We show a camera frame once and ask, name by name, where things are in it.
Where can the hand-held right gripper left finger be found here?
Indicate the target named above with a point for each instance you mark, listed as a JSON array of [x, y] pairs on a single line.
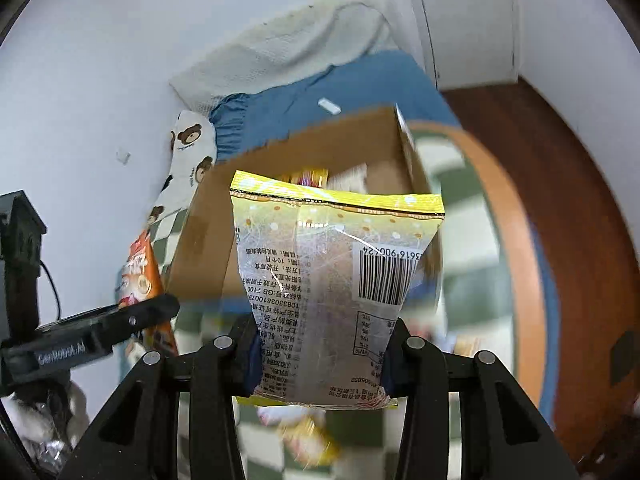
[[250, 365]]

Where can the small white remote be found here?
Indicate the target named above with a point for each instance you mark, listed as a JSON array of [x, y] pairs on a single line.
[[329, 105]]

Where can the gold red noodle packet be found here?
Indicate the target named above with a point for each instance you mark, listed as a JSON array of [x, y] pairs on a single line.
[[305, 177]]

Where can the blue bed sheet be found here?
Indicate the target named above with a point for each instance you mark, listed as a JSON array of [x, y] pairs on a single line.
[[350, 85]]

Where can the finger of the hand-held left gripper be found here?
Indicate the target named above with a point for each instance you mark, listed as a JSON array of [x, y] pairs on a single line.
[[150, 310]]

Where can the yellow clear bread packet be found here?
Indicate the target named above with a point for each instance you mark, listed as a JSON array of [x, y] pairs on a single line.
[[325, 270]]

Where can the crumpled plastic bag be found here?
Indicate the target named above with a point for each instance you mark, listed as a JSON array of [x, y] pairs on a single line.
[[35, 425]]

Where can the green checkered tablecloth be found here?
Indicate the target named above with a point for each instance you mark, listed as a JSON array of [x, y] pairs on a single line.
[[470, 260]]

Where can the white door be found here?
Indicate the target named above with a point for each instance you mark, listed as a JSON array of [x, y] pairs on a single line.
[[470, 25]]

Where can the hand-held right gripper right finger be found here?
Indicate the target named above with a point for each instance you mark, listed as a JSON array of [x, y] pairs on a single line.
[[399, 375]]

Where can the bear print pillow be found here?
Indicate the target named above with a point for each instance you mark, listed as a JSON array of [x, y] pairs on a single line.
[[187, 160]]

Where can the orange panda snack packet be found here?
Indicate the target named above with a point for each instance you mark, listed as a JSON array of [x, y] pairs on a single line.
[[140, 270]]

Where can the brown cardboard box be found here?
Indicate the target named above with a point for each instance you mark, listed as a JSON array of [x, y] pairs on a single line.
[[210, 240]]

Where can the round wooden table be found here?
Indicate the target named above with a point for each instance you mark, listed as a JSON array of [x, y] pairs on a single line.
[[520, 260]]

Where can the yellow panda snack packet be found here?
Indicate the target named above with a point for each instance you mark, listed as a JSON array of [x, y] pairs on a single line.
[[310, 440]]

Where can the white quilted blanket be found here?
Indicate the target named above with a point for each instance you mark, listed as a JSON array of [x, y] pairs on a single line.
[[280, 45]]

